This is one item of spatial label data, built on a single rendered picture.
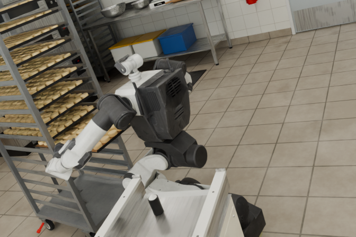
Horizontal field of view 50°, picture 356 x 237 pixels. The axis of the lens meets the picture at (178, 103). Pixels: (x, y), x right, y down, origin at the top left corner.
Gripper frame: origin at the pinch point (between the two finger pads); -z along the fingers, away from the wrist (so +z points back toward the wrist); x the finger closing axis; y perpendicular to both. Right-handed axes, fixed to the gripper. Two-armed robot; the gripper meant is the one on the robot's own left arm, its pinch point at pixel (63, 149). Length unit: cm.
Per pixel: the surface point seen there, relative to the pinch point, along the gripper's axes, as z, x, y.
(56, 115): -13.9, 16.1, -1.3
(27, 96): -1.2, 35.2, 4.6
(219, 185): 113, 19, -66
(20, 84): -0.7, 42.7, 5.1
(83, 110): -30.9, 8.1, -13.9
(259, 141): -53, -71, -123
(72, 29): -33, 57, -27
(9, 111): -24.4, 25.0, 25.3
